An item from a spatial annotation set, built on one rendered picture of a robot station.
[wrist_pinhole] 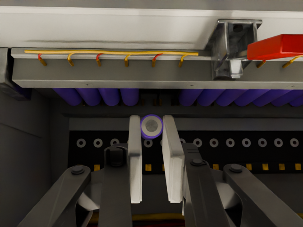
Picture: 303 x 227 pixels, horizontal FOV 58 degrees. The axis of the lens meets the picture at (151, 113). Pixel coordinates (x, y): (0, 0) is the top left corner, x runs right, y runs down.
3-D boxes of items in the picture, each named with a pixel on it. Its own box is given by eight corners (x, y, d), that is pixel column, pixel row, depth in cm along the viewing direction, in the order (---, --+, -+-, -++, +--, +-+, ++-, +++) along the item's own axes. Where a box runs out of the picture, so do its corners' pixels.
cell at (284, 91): (250, 91, 31) (278, 69, 24) (266, 91, 31) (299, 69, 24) (251, 106, 30) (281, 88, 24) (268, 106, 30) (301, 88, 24)
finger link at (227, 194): (188, 184, 13) (251, 184, 13) (176, 142, 18) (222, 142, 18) (186, 211, 13) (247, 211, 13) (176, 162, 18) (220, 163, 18)
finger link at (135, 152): (141, 204, 15) (128, 204, 15) (139, 150, 22) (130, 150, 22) (142, 154, 14) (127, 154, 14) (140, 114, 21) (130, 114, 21)
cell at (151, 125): (145, 143, 26) (147, 143, 20) (135, 127, 27) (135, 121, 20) (161, 134, 27) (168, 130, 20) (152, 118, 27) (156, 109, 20)
